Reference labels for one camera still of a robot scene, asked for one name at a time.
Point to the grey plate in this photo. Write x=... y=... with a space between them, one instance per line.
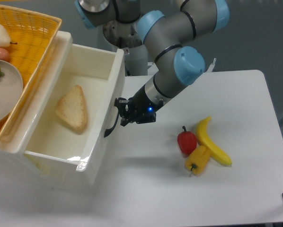
x=11 y=88

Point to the white drawer cabinet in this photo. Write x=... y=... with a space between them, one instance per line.
x=25 y=142

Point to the triangular bread slice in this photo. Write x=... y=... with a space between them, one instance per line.
x=71 y=109

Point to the white metal bracket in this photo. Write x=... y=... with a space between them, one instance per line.
x=211 y=66

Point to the yellow woven basket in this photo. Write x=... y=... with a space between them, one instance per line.
x=33 y=33

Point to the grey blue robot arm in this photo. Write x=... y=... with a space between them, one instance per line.
x=165 y=39

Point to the red bell pepper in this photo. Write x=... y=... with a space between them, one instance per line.
x=187 y=141

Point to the yellow banana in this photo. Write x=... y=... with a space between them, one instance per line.
x=203 y=139

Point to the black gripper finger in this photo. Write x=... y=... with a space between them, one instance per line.
x=123 y=105
x=125 y=120

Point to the yellow bell pepper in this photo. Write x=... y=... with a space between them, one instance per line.
x=197 y=160

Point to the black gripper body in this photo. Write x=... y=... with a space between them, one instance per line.
x=141 y=109

